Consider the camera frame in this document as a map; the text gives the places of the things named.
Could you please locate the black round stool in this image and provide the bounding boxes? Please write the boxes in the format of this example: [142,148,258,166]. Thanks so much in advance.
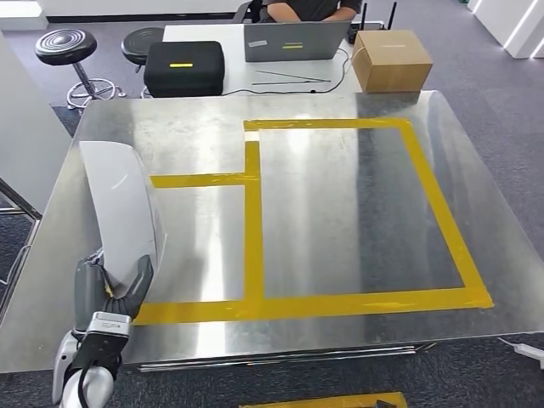
[33,28,127,112]
[121,26,167,100]

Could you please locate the thin black rod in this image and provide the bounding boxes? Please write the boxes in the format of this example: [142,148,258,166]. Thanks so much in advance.
[251,81,319,88]

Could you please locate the white board panel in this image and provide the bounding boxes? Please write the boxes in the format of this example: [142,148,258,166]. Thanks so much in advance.
[0,32,73,216]

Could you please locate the black office chair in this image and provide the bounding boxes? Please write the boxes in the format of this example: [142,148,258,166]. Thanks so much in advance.
[232,0,266,25]

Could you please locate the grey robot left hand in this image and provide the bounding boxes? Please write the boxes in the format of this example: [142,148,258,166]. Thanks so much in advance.
[72,253,155,334]

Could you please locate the black desk cable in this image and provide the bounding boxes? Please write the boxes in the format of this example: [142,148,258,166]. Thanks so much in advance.
[220,48,353,97]

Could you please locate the robot left wrist camera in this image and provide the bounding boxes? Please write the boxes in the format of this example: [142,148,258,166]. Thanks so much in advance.
[70,312,133,376]

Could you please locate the white power strip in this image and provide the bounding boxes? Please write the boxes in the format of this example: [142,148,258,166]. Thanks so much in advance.
[497,337,544,371]

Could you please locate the person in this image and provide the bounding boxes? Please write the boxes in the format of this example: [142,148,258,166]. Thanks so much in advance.
[265,0,363,24]

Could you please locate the black router with antennas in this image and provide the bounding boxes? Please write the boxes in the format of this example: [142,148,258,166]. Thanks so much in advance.
[346,1,398,45]

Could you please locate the white curved car part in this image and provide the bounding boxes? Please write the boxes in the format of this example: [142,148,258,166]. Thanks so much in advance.
[79,140,168,299]

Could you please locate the grey metal frame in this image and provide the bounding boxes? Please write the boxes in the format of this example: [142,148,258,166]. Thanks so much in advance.
[0,178,42,325]

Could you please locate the black camera cable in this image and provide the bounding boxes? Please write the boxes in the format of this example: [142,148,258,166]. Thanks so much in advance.
[75,360,92,408]

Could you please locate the black hard case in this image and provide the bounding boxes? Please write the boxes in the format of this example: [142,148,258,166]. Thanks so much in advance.
[143,40,226,99]

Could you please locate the grey laptop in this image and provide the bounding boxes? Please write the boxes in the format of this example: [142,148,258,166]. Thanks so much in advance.
[243,21,352,63]

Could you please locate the brown cardboard box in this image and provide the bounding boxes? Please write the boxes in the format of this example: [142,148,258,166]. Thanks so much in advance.
[351,29,434,94]

